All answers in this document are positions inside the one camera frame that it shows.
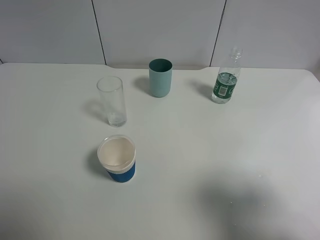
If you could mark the clear plastic bottle green label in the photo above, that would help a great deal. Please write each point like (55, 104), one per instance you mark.
(227, 77)

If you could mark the teal green plastic cup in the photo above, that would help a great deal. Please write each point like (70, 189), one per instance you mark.
(160, 77)

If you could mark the white cup blue sleeve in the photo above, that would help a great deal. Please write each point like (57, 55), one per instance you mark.
(117, 154)

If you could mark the tall clear glass tumbler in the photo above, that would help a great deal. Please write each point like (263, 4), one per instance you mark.
(112, 97)

